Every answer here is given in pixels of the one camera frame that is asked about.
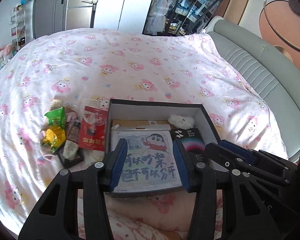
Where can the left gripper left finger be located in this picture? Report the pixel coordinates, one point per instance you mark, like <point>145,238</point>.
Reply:
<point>54,216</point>

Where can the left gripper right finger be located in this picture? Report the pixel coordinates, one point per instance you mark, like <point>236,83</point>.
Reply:
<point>244,214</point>

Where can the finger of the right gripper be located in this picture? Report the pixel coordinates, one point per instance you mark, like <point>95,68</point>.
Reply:
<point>242,152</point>
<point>230,159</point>

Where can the black Smart Devil box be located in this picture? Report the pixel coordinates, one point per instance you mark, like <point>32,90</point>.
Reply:
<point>192,142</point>

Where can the white fluffy plush toy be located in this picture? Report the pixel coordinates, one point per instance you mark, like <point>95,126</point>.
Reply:
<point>181,122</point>

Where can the cartoon bead art kit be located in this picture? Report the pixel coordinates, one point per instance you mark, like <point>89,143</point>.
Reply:
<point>149,165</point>

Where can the green yellow corn snack bag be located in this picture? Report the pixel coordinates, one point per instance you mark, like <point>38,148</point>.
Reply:
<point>54,135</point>

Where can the brown hand cream tube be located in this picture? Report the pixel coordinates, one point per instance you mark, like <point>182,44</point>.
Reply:
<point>71,144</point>

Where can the grey padded headboard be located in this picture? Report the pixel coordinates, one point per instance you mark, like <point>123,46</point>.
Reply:
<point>272,76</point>

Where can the red packaged booklet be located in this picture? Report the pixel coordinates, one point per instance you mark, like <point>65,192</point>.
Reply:
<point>93,127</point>

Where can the black cardboard storage box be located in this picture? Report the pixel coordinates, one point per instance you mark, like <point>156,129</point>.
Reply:
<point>159,111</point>

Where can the pink cartoon print bedsheet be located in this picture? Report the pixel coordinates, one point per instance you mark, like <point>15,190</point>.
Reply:
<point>93,66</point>

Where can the dark glass display cabinet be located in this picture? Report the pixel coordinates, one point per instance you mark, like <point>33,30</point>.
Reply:
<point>179,17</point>

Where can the pink clothing pile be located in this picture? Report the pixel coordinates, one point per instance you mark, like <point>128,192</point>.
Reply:
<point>6,51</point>

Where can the white wardrobe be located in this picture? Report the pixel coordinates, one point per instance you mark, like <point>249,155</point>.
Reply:
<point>120,15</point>

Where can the white wire shelf rack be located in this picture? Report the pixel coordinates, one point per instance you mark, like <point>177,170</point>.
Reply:
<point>18,27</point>

